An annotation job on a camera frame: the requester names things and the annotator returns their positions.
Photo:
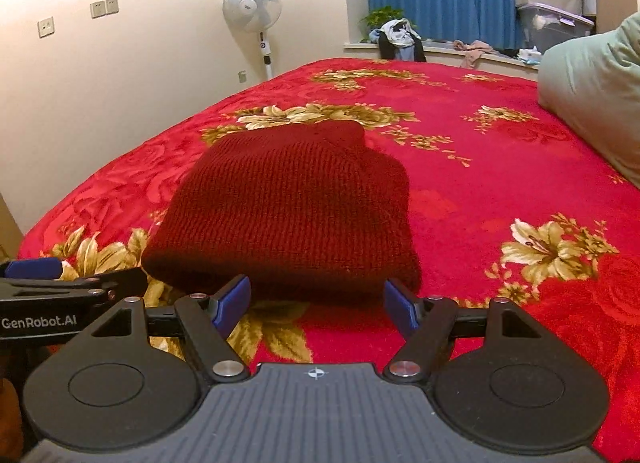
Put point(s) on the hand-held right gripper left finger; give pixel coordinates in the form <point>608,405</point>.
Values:
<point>231,305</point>

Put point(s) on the white round container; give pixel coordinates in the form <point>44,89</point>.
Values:
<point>589,2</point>

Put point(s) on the clear plastic storage box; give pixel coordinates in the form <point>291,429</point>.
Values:
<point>550,28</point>

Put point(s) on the dark cloth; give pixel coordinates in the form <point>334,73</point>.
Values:
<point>506,52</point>

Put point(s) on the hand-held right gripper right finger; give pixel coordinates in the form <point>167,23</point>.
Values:
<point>402,308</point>

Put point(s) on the dark red knit sweater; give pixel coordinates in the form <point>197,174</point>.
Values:
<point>280,213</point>

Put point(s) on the pile of clothes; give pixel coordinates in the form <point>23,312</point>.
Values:
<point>397,38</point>

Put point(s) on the red floral blanket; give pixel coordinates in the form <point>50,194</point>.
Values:
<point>500,153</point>

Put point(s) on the green potted plant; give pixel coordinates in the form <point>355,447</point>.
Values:
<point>380,18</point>

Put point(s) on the white windowsill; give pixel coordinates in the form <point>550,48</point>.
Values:
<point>440,57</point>

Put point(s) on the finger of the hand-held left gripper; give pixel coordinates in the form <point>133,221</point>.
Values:
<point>32,268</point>
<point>60,287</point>

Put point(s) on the single wall switch plate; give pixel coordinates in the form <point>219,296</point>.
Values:
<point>46,27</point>

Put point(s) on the pink cloth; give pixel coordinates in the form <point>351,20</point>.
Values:
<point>472,50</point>

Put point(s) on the white standing fan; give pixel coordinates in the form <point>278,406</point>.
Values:
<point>251,3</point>

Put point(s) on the pale green pillow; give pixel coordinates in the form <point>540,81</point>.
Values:
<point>595,93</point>

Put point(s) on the white and blue small items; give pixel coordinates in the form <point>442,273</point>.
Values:
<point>530,56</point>

